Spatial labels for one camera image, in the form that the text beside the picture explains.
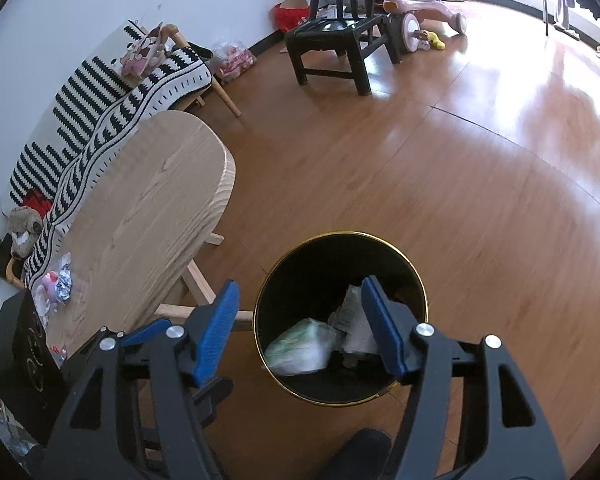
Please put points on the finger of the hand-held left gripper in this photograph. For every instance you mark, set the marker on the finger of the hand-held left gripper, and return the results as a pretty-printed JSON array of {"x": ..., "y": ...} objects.
[
  {"x": 145, "y": 332},
  {"x": 220, "y": 395}
]

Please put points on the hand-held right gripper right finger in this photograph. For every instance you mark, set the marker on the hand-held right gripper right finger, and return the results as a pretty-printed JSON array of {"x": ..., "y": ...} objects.
[{"x": 382, "y": 330}]

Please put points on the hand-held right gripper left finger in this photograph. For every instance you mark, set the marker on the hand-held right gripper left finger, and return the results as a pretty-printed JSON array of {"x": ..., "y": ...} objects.
[{"x": 217, "y": 332}]

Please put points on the white paper sheet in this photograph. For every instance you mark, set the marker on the white paper sheet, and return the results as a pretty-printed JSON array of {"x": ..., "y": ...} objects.
[{"x": 352, "y": 315}]

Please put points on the green snack bag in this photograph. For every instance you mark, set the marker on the green snack bag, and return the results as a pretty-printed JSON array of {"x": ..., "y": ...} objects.
[{"x": 300, "y": 347}]

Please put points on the black trash bin gold rim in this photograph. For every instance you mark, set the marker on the black trash bin gold rim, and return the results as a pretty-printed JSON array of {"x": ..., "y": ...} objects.
[{"x": 330, "y": 260}]

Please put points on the purple toy figure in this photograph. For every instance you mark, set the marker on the purple toy figure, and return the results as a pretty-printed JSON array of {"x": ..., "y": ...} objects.
[{"x": 50, "y": 287}]

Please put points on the crumpled silver foil wrapper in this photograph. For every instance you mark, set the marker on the crumpled silver foil wrapper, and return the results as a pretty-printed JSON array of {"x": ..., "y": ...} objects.
[{"x": 65, "y": 275}]

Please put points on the brown plush toy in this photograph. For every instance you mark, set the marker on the brown plush toy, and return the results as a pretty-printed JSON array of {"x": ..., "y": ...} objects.
[{"x": 25, "y": 230}]

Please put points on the oval wooden table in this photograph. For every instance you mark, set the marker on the oval wooden table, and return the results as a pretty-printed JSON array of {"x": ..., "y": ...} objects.
[{"x": 155, "y": 185}]

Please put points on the red black cloth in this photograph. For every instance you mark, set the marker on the red black cloth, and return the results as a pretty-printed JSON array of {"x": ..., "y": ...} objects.
[{"x": 37, "y": 204}]

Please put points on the black white striped blanket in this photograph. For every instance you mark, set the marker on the black white striped blanket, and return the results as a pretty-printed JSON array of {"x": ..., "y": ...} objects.
[{"x": 110, "y": 110}]

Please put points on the clear bag of red packets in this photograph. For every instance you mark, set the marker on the clear bag of red packets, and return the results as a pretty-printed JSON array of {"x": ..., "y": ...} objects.
[{"x": 232, "y": 62}]

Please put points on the yellow toy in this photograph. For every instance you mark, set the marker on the yellow toy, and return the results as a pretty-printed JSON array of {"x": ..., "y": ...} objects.
[{"x": 434, "y": 40}]

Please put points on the black wooden chair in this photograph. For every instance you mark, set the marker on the black wooden chair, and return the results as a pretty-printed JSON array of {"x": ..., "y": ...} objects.
[{"x": 330, "y": 35}]

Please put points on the red plastic container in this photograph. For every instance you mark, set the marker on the red plastic container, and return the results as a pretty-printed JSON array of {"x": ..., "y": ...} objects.
[{"x": 290, "y": 15}]

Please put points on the pink toy tricycle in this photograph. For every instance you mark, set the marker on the pink toy tricycle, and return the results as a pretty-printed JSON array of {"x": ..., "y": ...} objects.
[{"x": 410, "y": 5}]

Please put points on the wooden frame sofa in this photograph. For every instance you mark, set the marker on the wooden frame sofa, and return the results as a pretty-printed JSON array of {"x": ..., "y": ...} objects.
[{"x": 227, "y": 100}]

